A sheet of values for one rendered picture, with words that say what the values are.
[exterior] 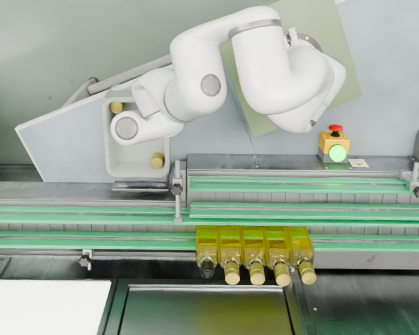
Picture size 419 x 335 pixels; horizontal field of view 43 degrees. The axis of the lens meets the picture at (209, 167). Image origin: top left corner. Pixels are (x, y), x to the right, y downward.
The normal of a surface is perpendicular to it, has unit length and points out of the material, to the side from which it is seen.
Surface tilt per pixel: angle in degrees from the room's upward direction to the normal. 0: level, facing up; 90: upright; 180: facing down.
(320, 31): 4
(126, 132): 15
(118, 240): 90
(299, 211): 90
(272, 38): 35
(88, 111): 0
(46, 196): 90
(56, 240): 90
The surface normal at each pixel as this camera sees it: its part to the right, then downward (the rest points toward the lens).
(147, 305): 0.02, -0.93
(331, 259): 0.00, 0.37
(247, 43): -0.49, 0.11
